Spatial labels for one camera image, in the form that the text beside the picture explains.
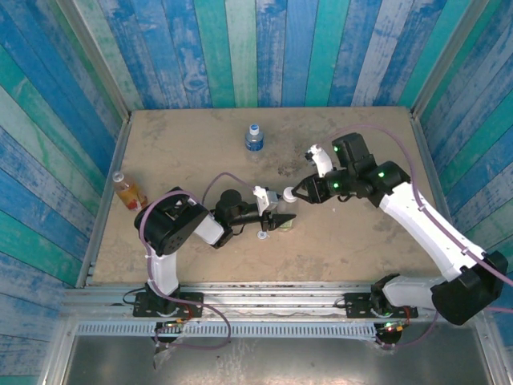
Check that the green label clear bottle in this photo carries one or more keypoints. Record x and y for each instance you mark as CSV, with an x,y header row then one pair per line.
x,y
288,208

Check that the small clear white cap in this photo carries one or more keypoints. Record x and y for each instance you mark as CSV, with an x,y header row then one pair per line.
x,y
261,236

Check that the blue label water bottle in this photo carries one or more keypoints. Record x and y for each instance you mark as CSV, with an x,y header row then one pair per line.
x,y
254,144

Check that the blue topped white cap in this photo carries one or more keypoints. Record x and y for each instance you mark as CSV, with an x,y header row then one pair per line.
x,y
254,130

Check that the orange juice bottle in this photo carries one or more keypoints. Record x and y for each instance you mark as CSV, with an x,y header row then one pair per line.
x,y
132,196

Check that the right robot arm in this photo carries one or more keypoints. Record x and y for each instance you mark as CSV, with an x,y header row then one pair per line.
x,y
433,228

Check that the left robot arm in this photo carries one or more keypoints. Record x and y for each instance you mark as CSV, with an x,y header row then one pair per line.
x,y
172,224

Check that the small electronics board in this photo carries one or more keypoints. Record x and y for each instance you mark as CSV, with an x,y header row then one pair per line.
x,y
172,325
390,327

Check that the steel sheet panel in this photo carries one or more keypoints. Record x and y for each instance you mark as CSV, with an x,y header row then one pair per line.
x,y
300,365

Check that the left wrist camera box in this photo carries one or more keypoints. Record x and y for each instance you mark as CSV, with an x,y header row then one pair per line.
x,y
264,200

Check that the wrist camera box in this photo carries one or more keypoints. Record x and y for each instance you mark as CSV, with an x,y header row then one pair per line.
x,y
264,200
322,160

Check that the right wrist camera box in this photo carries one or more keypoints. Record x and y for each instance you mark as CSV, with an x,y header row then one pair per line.
x,y
322,160

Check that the aluminium table side rail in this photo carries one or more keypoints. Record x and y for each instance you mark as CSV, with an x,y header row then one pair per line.
x,y
105,202
429,158

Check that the aluminium mounting rail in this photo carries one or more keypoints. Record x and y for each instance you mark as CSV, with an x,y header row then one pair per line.
x,y
272,301

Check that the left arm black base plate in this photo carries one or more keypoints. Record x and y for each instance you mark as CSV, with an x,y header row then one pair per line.
x,y
192,305

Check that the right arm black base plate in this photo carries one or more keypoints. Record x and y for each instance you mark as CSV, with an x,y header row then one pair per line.
x,y
356,306

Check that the aluminium corner post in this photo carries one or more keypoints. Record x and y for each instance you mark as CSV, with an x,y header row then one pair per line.
x,y
96,60
449,60

